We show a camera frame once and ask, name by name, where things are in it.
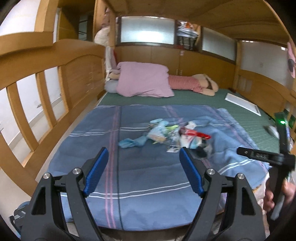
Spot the grey black plastic bag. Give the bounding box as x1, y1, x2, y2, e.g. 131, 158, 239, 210
190, 137, 213, 158

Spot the clear blue bread wrapper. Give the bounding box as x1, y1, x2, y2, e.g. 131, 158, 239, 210
147, 118, 180, 145

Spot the person's right hand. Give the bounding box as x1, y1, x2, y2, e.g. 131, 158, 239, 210
263, 172, 296, 214

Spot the blue crumpled wrapper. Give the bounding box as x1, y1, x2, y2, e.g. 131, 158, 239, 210
118, 136, 147, 149

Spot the green mattress sheet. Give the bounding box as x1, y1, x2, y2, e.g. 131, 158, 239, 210
99, 89, 279, 152

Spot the red snack wrapper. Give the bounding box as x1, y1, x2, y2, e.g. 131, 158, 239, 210
183, 129, 211, 140

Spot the blue striped blanket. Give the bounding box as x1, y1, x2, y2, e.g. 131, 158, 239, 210
48, 105, 268, 231

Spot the white crumpled tissue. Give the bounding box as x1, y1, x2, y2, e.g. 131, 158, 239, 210
185, 121, 197, 130

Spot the striped plush doll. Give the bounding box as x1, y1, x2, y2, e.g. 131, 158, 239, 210
168, 74, 219, 96

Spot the pink pillow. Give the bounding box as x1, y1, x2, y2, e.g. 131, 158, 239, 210
116, 61, 174, 98

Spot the wooden bed frame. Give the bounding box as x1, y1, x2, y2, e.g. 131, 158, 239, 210
1, 1, 295, 195

